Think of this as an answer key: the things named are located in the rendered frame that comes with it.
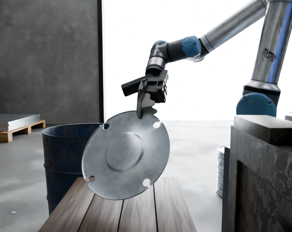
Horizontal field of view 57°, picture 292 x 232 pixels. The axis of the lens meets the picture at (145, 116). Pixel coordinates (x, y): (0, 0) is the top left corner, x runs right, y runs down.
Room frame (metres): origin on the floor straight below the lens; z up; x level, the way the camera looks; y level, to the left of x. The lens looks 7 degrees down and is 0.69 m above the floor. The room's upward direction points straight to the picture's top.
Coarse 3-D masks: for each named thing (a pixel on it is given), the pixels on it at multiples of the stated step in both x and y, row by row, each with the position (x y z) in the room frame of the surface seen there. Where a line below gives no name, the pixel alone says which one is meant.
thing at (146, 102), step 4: (144, 96) 0.87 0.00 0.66; (148, 96) 0.87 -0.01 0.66; (144, 100) 0.86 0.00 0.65; (148, 100) 0.86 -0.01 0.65; (152, 100) 0.86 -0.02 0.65; (140, 104) 0.85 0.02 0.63; (144, 104) 0.85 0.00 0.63; (148, 104) 0.85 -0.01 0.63; (152, 104) 0.84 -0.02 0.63; (136, 108) 0.85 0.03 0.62; (140, 108) 0.84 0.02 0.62; (144, 108) 0.85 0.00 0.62; (136, 112) 0.85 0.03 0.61; (140, 112) 0.84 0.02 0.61; (140, 116) 0.84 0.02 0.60
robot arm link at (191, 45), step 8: (176, 40) 1.00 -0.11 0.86; (184, 40) 0.97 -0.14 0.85; (192, 40) 0.95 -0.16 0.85; (168, 48) 0.99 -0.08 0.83; (176, 48) 0.98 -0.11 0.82; (184, 48) 0.96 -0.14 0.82; (192, 48) 0.95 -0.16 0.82; (200, 48) 1.00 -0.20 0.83; (168, 56) 1.00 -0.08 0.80; (176, 56) 0.99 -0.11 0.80; (184, 56) 0.98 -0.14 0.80; (192, 56) 0.98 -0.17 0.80
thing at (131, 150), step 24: (120, 120) 0.87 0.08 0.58; (144, 120) 0.83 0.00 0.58; (96, 144) 0.85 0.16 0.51; (120, 144) 0.80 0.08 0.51; (144, 144) 0.78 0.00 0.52; (168, 144) 0.75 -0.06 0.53; (96, 168) 0.79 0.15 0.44; (120, 168) 0.75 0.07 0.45; (144, 168) 0.73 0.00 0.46; (96, 192) 0.74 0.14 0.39; (120, 192) 0.71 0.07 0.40
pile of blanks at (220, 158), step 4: (220, 152) 1.66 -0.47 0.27; (220, 156) 1.62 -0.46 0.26; (220, 160) 1.62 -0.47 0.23; (220, 164) 1.63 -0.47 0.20; (220, 168) 1.62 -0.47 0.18; (220, 172) 1.62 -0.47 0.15; (220, 176) 1.63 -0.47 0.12; (220, 180) 1.62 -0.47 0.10; (220, 184) 1.62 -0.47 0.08; (216, 188) 1.71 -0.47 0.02; (220, 188) 1.63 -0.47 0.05; (220, 192) 1.62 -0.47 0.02; (220, 196) 1.61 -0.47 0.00
